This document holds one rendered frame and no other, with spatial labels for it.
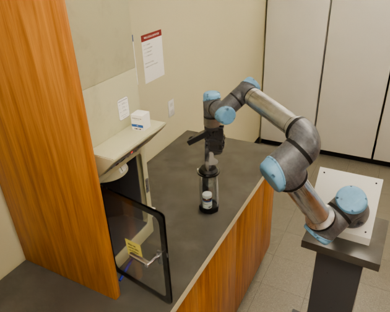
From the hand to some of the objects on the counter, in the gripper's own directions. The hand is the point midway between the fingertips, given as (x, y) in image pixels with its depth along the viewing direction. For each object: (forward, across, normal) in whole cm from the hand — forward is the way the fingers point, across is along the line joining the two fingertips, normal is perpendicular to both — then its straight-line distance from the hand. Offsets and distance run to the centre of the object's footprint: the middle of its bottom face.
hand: (208, 164), depth 176 cm
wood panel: (+26, -54, +47) cm, 76 cm away
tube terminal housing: (+26, -33, +38) cm, 57 cm away
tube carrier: (+24, 0, 0) cm, 24 cm away
